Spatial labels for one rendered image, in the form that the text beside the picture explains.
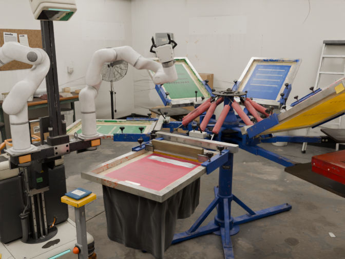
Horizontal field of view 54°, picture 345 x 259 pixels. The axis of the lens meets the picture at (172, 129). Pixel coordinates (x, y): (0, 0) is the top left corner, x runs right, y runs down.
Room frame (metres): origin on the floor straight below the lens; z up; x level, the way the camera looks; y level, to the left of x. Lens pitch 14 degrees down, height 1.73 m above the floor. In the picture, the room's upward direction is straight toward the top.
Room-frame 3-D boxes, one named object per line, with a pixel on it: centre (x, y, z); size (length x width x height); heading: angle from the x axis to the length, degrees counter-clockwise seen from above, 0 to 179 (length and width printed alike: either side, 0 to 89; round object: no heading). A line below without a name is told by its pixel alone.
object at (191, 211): (1.88, -0.06, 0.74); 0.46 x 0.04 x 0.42; 147
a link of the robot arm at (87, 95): (2.17, 0.55, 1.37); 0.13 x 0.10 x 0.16; 178
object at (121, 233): (1.80, 0.24, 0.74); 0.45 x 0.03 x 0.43; 57
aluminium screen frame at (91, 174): (2.04, 0.08, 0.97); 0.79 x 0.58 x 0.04; 147
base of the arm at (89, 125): (2.17, 0.56, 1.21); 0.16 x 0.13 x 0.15; 44
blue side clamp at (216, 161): (2.09, -0.28, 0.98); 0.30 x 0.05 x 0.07; 147
